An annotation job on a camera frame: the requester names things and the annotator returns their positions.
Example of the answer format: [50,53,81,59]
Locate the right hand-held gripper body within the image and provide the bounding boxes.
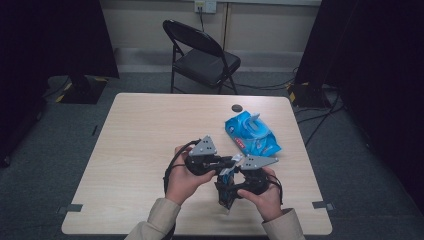
[238,154,280,196]

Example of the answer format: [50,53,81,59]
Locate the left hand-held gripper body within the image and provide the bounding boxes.
[184,134,221,177]

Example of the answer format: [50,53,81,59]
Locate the blue toy car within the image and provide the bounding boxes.
[214,166,241,211]

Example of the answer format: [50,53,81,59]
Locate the blue wet wipes pack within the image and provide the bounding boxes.
[224,110,282,158]

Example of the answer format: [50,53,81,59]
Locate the person's right hand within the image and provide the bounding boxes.
[236,167,284,223]

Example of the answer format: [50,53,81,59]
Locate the person's left hand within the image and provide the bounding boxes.
[165,145,217,206]

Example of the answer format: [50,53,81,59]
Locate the grey tape strip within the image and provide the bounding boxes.
[56,203,84,215]
[311,200,335,211]

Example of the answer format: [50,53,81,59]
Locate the black folding chair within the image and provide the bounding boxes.
[162,19,242,96]

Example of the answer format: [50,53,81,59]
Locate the black stand base yellow stripes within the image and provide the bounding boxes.
[54,74,110,105]
[286,81,335,109]

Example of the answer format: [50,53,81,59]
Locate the black curtain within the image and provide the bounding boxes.
[294,0,424,214]
[0,0,120,168]

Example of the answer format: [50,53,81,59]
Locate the right hand-held gripper cable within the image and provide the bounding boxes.
[266,173,285,206]

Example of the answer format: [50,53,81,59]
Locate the hand-held gripper cable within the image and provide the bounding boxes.
[162,139,202,195]
[266,173,285,206]

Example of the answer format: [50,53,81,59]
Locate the left hand-held gripper cable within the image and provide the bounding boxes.
[162,139,202,195]

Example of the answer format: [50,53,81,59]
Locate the black floor cable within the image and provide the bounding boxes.
[232,68,300,92]
[294,93,346,148]

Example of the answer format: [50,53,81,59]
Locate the thin vertical wall conduit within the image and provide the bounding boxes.
[221,2,231,52]

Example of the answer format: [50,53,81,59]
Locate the black plugged power cable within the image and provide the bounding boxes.
[198,6,206,33]

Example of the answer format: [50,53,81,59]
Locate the white wall socket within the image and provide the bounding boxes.
[194,0,218,15]

